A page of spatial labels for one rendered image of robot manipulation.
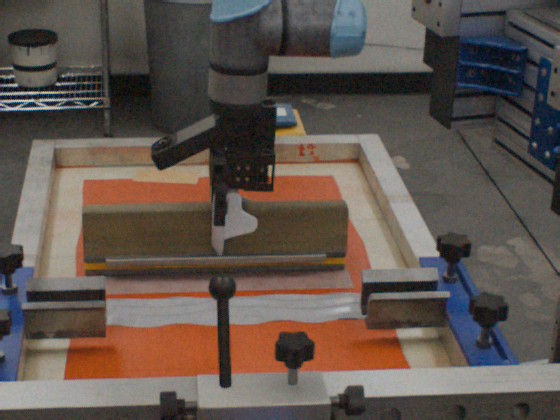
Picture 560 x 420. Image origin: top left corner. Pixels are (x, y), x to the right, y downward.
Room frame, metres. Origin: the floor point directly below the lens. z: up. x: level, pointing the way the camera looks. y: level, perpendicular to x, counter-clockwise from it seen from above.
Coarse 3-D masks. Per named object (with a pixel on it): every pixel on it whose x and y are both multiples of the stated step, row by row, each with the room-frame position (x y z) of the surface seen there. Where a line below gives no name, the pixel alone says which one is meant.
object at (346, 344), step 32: (256, 192) 1.68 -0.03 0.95; (288, 192) 1.68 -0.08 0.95; (320, 192) 1.69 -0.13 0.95; (352, 224) 1.57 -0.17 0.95; (352, 256) 1.46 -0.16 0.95; (256, 288) 1.36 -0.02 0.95; (288, 288) 1.36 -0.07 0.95; (320, 288) 1.36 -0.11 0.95; (352, 288) 1.37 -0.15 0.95; (288, 320) 1.28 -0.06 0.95; (352, 320) 1.28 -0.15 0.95; (256, 352) 1.20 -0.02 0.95; (320, 352) 1.20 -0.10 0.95; (352, 352) 1.20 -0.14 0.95; (384, 352) 1.20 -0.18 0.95
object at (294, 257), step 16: (112, 256) 1.38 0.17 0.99; (128, 256) 1.38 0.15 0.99; (144, 256) 1.38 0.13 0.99; (160, 256) 1.38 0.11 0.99; (176, 256) 1.38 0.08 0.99; (192, 256) 1.38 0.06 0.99; (208, 256) 1.38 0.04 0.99; (224, 256) 1.38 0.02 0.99; (240, 256) 1.38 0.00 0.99; (256, 256) 1.39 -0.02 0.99; (272, 256) 1.39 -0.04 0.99; (288, 256) 1.39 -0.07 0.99; (304, 256) 1.39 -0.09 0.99; (320, 256) 1.39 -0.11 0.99
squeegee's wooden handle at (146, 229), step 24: (96, 216) 1.38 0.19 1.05; (120, 216) 1.38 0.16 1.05; (144, 216) 1.39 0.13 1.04; (168, 216) 1.39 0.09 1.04; (192, 216) 1.39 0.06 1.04; (264, 216) 1.40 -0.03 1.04; (288, 216) 1.40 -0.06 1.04; (312, 216) 1.41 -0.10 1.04; (336, 216) 1.41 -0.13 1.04; (96, 240) 1.38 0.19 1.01; (120, 240) 1.38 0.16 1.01; (144, 240) 1.38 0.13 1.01; (168, 240) 1.39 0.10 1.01; (192, 240) 1.39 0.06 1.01; (240, 240) 1.40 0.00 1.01; (264, 240) 1.40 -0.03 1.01; (288, 240) 1.40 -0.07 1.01; (312, 240) 1.40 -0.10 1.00; (336, 240) 1.41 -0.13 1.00
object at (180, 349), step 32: (96, 192) 1.67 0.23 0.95; (128, 192) 1.67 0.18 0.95; (160, 192) 1.67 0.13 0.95; (192, 192) 1.68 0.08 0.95; (128, 288) 1.35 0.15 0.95; (160, 288) 1.36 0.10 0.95; (192, 288) 1.36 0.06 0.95; (96, 352) 1.19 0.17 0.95; (128, 352) 1.19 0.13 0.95; (160, 352) 1.19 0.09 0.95; (192, 352) 1.20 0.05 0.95
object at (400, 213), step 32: (32, 160) 1.71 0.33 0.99; (64, 160) 1.77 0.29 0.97; (96, 160) 1.77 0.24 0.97; (128, 160) 1.78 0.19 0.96; (192, 160) 1.79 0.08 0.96; (288, 160) 1.80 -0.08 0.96; (320, 160) 1.81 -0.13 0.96; (352, 160) 1.81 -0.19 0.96; (384, 160) 1.73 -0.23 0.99; (32, 192) 1.58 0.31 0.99; (384, 192) 1.61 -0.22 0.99; (32, 224) 1.47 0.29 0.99; (416, 224) 1.49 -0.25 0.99; (32, 256) 1.37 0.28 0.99; (416, 256) 1.39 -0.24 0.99; (448, 352) 1.19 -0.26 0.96
